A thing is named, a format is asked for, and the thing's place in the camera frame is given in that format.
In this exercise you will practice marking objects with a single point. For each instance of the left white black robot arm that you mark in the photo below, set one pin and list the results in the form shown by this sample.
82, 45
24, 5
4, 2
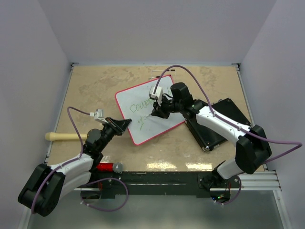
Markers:
48, 184

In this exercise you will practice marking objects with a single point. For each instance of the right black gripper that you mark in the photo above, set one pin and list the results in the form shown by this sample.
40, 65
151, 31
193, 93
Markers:
158, 110

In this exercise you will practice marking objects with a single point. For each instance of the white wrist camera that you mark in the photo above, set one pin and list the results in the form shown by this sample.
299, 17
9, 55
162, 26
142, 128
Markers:
98, 116
156, 93

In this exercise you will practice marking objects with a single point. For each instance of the pink framed whiteboard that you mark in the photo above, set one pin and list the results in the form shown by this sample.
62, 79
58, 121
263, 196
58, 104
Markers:
134, 103

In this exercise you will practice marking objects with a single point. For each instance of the red cylinder with grey cap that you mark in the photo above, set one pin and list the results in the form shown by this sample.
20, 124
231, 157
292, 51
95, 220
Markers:
110, 167

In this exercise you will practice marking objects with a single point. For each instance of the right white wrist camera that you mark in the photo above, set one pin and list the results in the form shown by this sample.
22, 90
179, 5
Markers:
156, 93

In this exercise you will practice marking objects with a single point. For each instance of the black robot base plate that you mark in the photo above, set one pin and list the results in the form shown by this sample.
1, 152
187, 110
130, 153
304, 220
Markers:
199, 184

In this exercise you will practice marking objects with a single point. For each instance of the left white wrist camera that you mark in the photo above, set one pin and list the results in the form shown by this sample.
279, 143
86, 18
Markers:
98, 116

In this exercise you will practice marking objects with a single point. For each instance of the aluminium rail frame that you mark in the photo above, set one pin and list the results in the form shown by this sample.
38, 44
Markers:
256, 181

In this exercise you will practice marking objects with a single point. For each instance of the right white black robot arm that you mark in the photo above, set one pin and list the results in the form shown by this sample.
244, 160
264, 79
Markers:
251, 150

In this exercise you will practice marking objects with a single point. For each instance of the wire whiteboard stand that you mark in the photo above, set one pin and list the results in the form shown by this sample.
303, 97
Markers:
154, 74

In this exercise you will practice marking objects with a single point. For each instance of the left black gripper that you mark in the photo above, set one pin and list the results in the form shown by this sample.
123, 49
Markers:
118, 126

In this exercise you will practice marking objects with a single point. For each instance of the wooden pestle handle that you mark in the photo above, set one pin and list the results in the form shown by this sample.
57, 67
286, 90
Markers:
53, 136

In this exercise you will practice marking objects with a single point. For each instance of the black hard case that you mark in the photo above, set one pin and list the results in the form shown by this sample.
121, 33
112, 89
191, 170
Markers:
209, 139

